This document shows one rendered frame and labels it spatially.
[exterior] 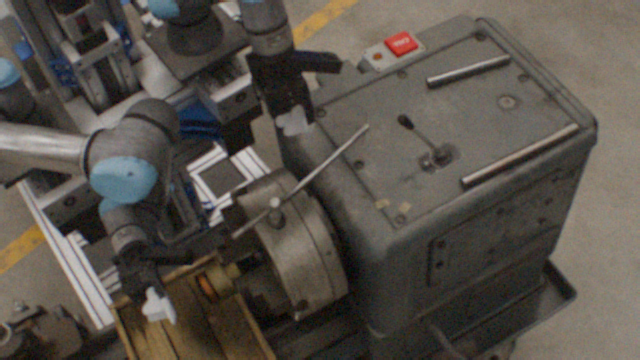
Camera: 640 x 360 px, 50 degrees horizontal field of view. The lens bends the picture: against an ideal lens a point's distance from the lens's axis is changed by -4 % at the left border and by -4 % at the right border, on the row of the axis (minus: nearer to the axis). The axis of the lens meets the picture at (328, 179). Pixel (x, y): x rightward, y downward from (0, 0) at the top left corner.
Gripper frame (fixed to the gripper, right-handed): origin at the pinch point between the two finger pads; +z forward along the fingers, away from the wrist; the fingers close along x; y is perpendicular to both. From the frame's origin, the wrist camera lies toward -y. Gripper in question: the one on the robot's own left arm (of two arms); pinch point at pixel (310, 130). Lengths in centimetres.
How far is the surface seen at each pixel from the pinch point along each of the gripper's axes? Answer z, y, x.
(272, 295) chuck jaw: 29.6, 19.2, 5.8
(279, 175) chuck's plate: 14.3, 6.4, -9.2
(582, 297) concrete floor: 138, -89, -17
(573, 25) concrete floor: 109, -181, -126
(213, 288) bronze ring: 28.2, 29.2, -2.4
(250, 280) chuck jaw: 28.6, 21.6, 0.1
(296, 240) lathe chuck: 18.5, 10.6, 5.9
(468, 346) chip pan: 88, -25, 5
